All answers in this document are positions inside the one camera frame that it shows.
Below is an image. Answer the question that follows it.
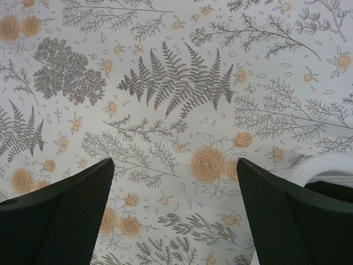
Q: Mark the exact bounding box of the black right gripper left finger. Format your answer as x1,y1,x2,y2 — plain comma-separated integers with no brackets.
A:
1,158,114,265

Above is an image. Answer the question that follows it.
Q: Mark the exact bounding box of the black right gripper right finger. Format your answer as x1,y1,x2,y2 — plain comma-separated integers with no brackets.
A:
237,158,352,264

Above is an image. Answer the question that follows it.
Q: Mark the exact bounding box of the white plastic laundry basket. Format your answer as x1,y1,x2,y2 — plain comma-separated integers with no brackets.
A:
287,153,352,188

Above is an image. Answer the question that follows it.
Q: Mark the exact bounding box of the floral patterned table mat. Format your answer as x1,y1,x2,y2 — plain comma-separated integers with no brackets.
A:
1,1,352,264

